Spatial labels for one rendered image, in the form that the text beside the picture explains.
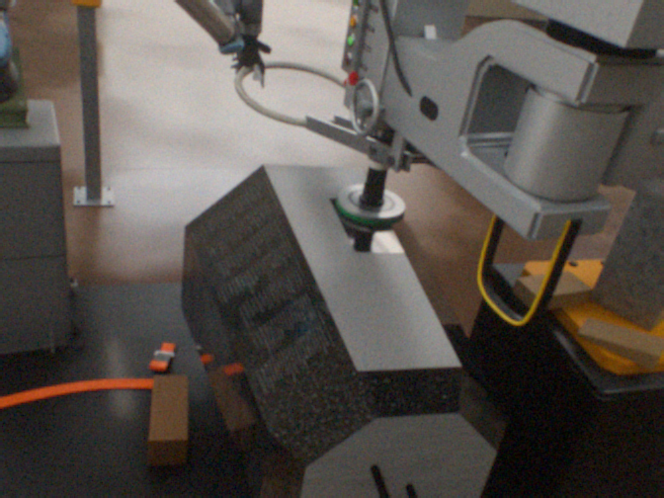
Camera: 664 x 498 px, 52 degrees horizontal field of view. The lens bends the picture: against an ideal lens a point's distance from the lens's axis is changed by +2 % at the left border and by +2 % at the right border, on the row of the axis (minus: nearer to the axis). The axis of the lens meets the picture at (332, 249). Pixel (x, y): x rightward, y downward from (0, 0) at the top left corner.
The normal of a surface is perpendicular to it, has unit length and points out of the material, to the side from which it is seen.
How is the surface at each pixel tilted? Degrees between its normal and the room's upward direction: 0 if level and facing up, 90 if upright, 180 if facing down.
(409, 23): 90
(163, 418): 0
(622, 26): 90
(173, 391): 0
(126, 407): 0
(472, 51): 90
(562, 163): 90
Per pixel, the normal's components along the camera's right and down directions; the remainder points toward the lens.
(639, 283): -0.69, 0.29
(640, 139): 0.58, 0.50
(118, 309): 0.15, -0.84
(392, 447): 0.23, 0.54
